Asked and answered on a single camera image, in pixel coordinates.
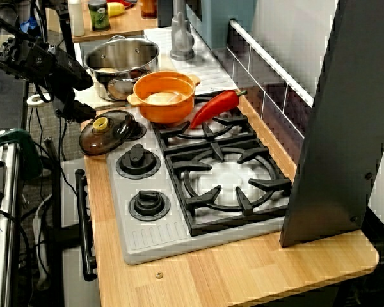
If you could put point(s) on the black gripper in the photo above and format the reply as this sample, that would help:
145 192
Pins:
67 96

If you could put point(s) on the glass lid with yellow knob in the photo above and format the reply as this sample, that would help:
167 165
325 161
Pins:
105 137

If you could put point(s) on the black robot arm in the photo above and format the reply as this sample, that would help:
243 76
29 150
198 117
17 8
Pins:
19 54

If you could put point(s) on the light wooden cutting board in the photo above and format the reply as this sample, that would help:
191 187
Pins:
83 97

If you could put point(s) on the yellow toy food piece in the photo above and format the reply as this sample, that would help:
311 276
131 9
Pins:
108 70

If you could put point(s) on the green clamp tool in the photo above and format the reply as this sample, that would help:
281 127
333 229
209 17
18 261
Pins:
25 150

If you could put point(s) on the black stove knob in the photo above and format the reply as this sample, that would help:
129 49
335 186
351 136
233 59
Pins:
148 204
137 131
137 163

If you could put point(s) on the black table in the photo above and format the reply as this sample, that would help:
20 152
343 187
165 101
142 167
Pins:
6 105

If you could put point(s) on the stainless steel pot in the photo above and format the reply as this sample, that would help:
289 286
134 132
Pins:
124 54

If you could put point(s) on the black stand pole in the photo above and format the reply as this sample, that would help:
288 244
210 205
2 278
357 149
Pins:
67 32

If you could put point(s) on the orange and white toy food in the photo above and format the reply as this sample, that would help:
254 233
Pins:
163 98

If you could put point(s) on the orange plastic pot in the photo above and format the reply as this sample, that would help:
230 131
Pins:
166 110

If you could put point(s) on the white plastic bottle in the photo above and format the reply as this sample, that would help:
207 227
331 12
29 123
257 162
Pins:
76 19

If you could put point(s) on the wooden side table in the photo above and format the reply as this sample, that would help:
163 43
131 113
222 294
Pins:
124 27

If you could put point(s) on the green labelled can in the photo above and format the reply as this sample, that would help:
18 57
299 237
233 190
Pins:
98 16

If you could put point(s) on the blue cloth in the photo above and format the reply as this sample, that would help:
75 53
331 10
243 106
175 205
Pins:
28 24

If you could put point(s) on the black burner grate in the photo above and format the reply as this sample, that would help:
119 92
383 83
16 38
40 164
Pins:
176 131
192 201

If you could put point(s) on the yellow mustard bottle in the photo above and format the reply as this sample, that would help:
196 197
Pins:
115 9

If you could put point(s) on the red bowl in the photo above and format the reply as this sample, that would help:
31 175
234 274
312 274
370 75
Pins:
123 2

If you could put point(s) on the brown jar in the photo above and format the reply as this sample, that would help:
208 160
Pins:
148 9

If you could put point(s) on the grey toy faucet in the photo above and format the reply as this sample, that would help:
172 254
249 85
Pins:
180 41

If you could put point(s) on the dark box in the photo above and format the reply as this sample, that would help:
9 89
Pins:
164 12

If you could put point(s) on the white sink drainboard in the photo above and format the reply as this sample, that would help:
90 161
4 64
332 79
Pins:
208 73

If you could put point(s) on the red toy pepper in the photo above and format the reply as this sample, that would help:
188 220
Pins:
214 107

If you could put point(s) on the grey toy stove plate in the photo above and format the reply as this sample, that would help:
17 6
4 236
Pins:
147 236

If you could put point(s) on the teal blue cabinet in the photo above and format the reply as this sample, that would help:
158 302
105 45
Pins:
217 25

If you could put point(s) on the white toy oven cabinet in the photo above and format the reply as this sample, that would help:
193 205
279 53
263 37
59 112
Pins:
73 288

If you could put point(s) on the brass countertop screw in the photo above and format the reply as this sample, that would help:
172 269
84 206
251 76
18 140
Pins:
159 275

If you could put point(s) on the dark tile backsplash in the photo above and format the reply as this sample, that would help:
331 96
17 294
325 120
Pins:
275 105

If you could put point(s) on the silver metal rail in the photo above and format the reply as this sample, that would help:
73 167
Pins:
3 224

